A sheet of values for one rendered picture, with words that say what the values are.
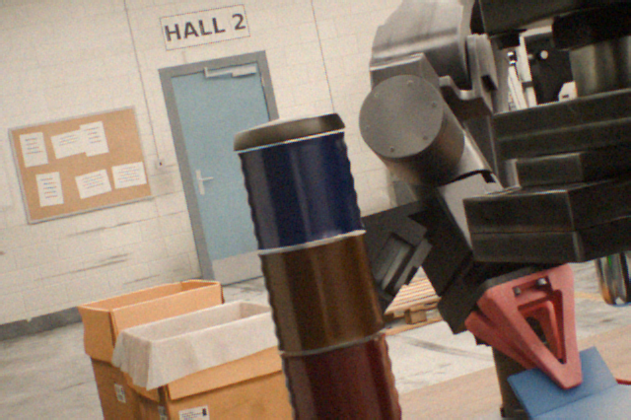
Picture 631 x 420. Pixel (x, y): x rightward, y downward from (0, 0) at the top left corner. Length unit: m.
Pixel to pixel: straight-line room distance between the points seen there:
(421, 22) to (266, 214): 0.51
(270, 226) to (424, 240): 0.40
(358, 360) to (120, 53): 11.30
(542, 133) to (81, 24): 11.06
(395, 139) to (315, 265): 0.37
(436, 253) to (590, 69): 0.22
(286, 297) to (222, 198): 11.36
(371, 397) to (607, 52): 0.30
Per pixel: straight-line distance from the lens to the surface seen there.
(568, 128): 0.63
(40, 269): 11.45
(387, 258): 0.78
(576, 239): 0.59
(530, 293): 0.80
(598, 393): 0.80
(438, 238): 0.81
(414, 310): 7.12
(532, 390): 0.79
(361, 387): 0.40
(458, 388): 1.30
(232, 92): 11.86
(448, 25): 0.87
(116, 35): 11.70
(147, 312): 4.69
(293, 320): 0.40
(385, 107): 0.77
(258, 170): 0.39
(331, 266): 0.39
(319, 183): 0.39
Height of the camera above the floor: 1.19
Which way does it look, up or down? 3 degrees down
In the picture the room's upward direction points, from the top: 12 degrees counter-clockwise
